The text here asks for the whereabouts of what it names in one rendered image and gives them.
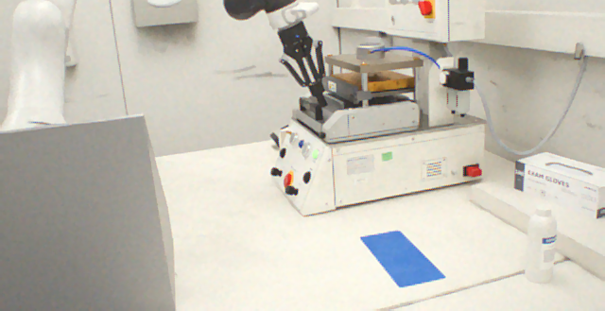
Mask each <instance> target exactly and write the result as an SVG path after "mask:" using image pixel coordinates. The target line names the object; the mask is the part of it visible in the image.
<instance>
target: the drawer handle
mask: <svg viewBox="0 0 605 311"><path fill-rule="evenodd" d="M299 100H300V101H299V104H300V111H304V110H309V111H311V112H313V113H314V116H315V120H322V119H323V110H322V109H321V105H320V104H318V103H316V102H314V101H312V100H311V99H309V98H307V97H305V96H301V97H300V98H299Z"/></svg>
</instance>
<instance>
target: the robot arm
mask: <svg viewBox="0 0 605 311"><path fill-rule="evenodd" d="M76 3H77V0H24V1H23V2H21V3H20V4H19V6H18V8H17V9H16V10H15V12H14V15H13V19H12V23H11V27H10V36H9V101H8V115H7V117H6V119H5V120H4V122H3V124H2V125H1V126H0V131H1V130H16V129H23V128H32V127H39V126H47V125H55V124H62V123H67V122H66V121H65V57H66V51H67V45H68V39H69V34H70V32H71V27H72V21H73V16H74V11H75V8H76ZM223 5H224V8H225V9H226V11H227V13H228V14H229V15H230V17H232V18H234V19H235V20H237V21H245V20H249V19H250V18H252V17H254V16H255V15H257V14H258V13H259V12H261V11H262V10H263V11H264V12H265V13H266V15H267V17H268V20H269V26H272V28H273V30H276V29H278V30H279V31H278V32H277V34H278V36H279V39H280V41H281V43H282V46H283V48H284V54H283V56H282V58H281V59H279V63H281V64H282V65H284V66H285V68H286V69H287V70H288V71H289V73H290V74H291V75H292V77H294V78H295V80H296V81H297V82H298V83H299V85H300V86H302V87H307V88H308V90H309V92H310V94H311V95H312V96H315V97H316V99H317V101H318V103H319V104H320V105H321V106H322V107H325V106H327V105H328V103H327V101H326V99H325V96H324V95H323V94H322V93H324V92H325V88H324V86H322V83H321V79H322V78H325V77H326V70H324V64H323V58H322V53H321V48H322V41H313V40H312V38H311V37H309V35H308V33H307V30H306V28H305V26H304V23H303V21H301V20H303V19H306V18H308V17H310V16H311V15H312V14H314V13H315V12H316V11H318V10H319V7H318V4H317V3H299V2H298V1H297V0H223ZM312 44H313V47H314V48H315V54H316V60H317V66H318V71H319V73H318V71H317V69H316V67H315V64H314V62H313V61H312V57H311V55H310V53H311V48H312ZM287 57H290V58H291V59H293V60H295V61H296V62H297V64H298V66H299V69H300V71H301V73H302V77H303V79H304V81H303V80H302V79H301V77H300V76H299V75H298V73H297V72H296V71H295V69H294V68H293V67H292V66H291V64H290V63H289V59H288V58H287ZM303 58H305V60H306V63H307V65H308V67H309V70H310V72H311V74H312V77H313V79H314V80H315V81H313V82H312V81H311V79H310V77H309V75H308V73H307V71H306V68H305V66H304V64H303Z"/></svg>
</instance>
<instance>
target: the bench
mask: <svg viewBox="0 0 605 311"><path fill-rule="evenodd" d="M279 153H280V148H279V147H278V146H277V145H276V143H275V142H274V141H273V140H270V141H264V142H256V143H250V144H244V145H237V146H231V147H219V148H212V149H206V150H200V151H193V152H187V153H181V154H174V155H167V156H162V157H155V160H156V164H157V167H158V170H159V174H160V178H161V182H162V186H163V189H164V195H165V199H166V203H167V206H168V213H169V218H170V226H171V232H172V238H173V248H174V255H175V306H176V311H605V280H604V279H603V278H601V277H600V276H596V275H595V274H594V273H593V272H591V271H590V270H588V269H586V268H585V267H583V266H581V265H580V264H576V263H575V262H574V261H572V260H570V259H568V258H567V257H565V256H564V255H563V254H561V253H559V252H557V251H555V254H554V266H553V277H552V279H551V280H550V281H549V282H548V283H543V284H540V283H535V282H532V281H530V280H529V279H528V278H527V277H526V275H525V274H526V258H527V233H524V232H523V231H522V230H520V229H518V228H517V227H515V226H514V227H513V226H512V225H510V224H509V223H507V222H506V221H504V220H502V219H501V218H500V217H498V216H496V215H494V214H492V213H490V212H489V211H487V210H485V209H483V208H482V207H480V206H478V205H477V204H475V203H474V202H472V185H475V184H480V183H483V182H488V181H498V180H503V179H507V178H511V177H514V167H515V163H514V162H513V161H510V160H508V159H506V158H503V157H501V156H498V155H496V154H493V153H491V152H489V151H487V150H485V149H484V160H483V178H482V179H479V180H474V181H466V182H460V183H455V184H450V185H444V186H440V187H435V188H429V189H424V190H420V191H415V192H409V193H404V194H400V195H399V196H394V197H389V198H384V199H375V200H370V201H365V202H359V203H355V204H350V205H346V206H339V207H336V210H333V211H328V212H322V213H316V214H312V215H307V216H303V215H302V213H300V212H299V211H298V210H297V208H296V207H295V206H294V205H293V203H292V202H291V201H290V199H289V198H288V197H287V196H286V194H285V193H284V192H283V190H282V189H281V188H280V186H279V185H278V184H277V183H276V181H275V180H274V179H273V177H272V175H271V174H270V171H271V168H272V167H273V166H275V164H276V162H277V159H278V156H279ZM392 231H400V232H402V233H403V234H404V235H405V236H406V237H407V238H408V239H409V240H410V241H411V242H412V243H413V244H414V245H415V246H416V247H417V248H418V249H419V250H420V251H421V252H422V253H423V254H425V255H426V256H427V257H428V258H429V259H430V260H431V261H432V262H433V263H434V264H435V266H436V267H437V268H438V269H439V270H440V271H441V272H442V273H443V274H444V275H445V278H444V279H440V280H436V281H432V282H427V283H422V284H417V285H409V286H404V287H401V288H400V287H399V286H398V285H397V284H395V283H394V281H393V280H392V279H391V278H390V276H389V275H388V273H387V272H386V271H385V270H384V268H383V267H382V266H381V265H380V263H379V262H378V261H377V260H376V258H375V257H374V256H373V255H372V253H371V252H370V251H369V249H368V248H367V247H366V246H365V244H364V243H363V242H362V241H361V239H360V237H361V236H366V235H371V234H377V233H386V232H392Z"/></svg>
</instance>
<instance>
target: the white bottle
mask: <svg viewBox="0 0 605 311"><path fill-rule="evenodd" d="M557 227H558V224H557V221H556V218H555V217H554V216H553V215H551V206H549V205H547V204H537V205H536V211H535V213H534V214H532V215H531V216H530V218H529V220H528V225H527V258H526V274H525V275H526V277H527V278H528V279H529V280H530V281H532V282H535V283H540V284H543V283H548V282H549V281H550V280H551V279H552V277H553V266H554V254H555V242H556V232H557Z"/></svg>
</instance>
